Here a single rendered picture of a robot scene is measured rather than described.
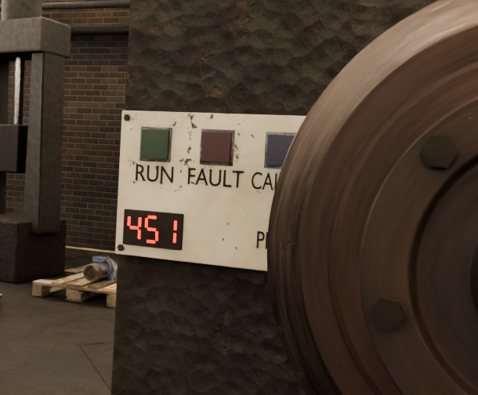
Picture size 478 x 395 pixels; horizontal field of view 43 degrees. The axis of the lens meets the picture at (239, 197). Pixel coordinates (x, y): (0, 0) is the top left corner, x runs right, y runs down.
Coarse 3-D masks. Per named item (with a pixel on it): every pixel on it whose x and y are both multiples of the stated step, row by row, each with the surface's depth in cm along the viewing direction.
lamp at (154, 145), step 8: (144, 136) 74; (152, 136) 73; (160, 136) 73; (168, 136) 73; (144, 144) 74; (152, 144) 73; (160, 144) 73; (144, 152) 74; (152, 152) 73; (160, 152) 73
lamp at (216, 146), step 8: (208, 136) 71; (216, 136) 70; (224, 136) 70; (208, 144) 71; (216, 144) 71; (224, 144) 70; (208, 152) 71; (216, 152) 71; (224, 152) 70; (208, 160) 71; (216, 160) 71; (224, 160) 70
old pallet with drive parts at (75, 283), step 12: (72, 276) 520; (36, 288) 499; (48, 288) 507; (60, 288) 526; (72, 288) 489; (84, 288) 486; (96, 288) 483; (108, 288) 480; (72, 300) 489; (84, 300) 492; (108, 300) 480
